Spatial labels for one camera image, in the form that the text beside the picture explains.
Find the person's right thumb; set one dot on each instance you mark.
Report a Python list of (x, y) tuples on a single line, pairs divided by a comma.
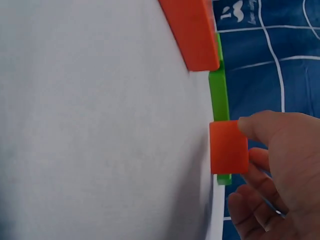
[(267, 127)]

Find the large orange block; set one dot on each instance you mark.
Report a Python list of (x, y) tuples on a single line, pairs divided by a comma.
[(192, 32)]

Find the long green block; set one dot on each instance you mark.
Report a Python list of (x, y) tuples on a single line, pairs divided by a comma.
[(220, 95)]

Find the person's right hand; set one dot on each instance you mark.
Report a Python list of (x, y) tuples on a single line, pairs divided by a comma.
[(295, 170)]

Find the small orange block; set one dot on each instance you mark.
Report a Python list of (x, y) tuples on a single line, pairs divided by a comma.
[(226, 150)]

